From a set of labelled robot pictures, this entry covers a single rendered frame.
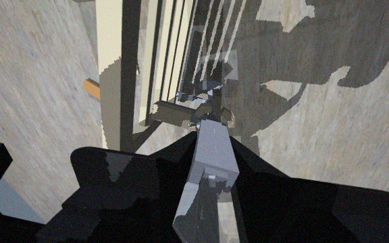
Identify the orange-brown rectangular block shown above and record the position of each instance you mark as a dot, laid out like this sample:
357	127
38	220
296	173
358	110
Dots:
92	88

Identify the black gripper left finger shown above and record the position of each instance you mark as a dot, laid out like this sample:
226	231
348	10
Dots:
161	176

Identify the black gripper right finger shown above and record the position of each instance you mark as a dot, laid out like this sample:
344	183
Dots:
267	201

